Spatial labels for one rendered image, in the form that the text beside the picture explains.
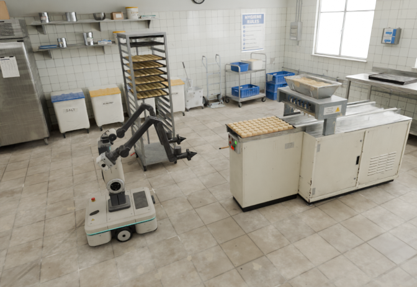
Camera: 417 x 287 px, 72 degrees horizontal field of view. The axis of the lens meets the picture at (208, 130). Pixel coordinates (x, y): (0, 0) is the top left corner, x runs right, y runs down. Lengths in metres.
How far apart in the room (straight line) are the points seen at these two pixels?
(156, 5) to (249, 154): 4.34
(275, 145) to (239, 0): 4.82
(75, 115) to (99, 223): 3.16
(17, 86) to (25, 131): 0.75
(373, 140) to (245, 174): 1.46
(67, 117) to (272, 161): 3.93
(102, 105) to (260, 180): 3.61
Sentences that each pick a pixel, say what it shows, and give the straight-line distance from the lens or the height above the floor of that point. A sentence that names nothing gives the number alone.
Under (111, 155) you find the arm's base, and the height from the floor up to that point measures 0.92.
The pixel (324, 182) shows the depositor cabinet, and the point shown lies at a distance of 3.33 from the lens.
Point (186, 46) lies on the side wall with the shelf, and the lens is 6.64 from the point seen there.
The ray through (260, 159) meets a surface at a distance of 2.93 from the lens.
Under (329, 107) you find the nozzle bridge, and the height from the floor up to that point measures 1.13.
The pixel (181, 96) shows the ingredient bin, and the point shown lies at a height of 0.44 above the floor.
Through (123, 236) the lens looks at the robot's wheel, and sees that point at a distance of 3.00.
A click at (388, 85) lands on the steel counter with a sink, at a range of 5.29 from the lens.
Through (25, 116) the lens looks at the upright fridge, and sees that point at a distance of 5.50.
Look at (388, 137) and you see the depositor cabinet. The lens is 3.71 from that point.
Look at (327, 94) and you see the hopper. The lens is 3.04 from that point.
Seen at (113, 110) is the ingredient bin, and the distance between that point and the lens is 5.77.
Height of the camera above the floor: 1.98
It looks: 22 degrees down
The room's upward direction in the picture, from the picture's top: 3 degrees counter-clockwise
